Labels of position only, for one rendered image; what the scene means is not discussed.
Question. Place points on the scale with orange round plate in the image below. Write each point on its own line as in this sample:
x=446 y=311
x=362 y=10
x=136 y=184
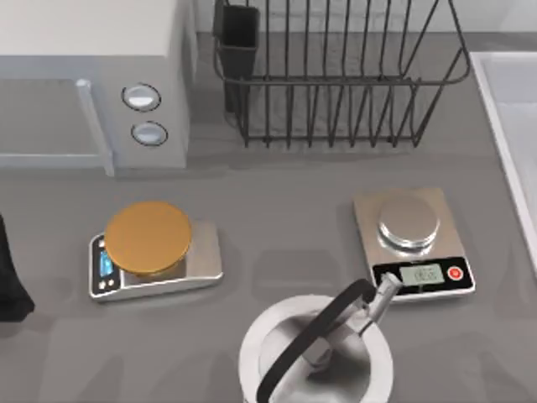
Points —
x=155 y=252

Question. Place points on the pale microwave oven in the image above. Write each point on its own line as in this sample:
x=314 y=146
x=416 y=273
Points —
x=84 y=33

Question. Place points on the small microwave knob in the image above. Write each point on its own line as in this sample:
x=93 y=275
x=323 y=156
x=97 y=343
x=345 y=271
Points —
x=149 y=134

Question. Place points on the black cutlery holder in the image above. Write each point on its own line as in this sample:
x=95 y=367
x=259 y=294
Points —
x=237 y=50

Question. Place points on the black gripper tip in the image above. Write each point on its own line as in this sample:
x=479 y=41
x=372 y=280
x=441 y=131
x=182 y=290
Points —
x=11 y=277

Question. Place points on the scale with silver round plate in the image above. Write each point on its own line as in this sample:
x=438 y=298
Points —
x=413 y=247

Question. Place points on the large microwave knob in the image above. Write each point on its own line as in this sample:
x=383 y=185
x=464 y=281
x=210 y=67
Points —
x=141 y=97

